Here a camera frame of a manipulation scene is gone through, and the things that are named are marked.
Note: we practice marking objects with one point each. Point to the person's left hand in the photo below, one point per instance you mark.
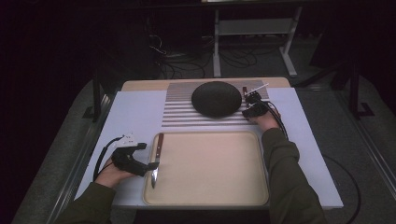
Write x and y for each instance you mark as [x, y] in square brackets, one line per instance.
[109, 175]

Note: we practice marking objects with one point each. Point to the person's right hand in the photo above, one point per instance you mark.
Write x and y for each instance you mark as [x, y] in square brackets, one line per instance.
[267, 121]

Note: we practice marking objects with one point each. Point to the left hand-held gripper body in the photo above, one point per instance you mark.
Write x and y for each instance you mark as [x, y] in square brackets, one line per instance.
[120, 157]

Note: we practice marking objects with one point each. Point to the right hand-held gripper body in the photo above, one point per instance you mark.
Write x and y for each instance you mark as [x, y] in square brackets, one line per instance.
[261, 107]

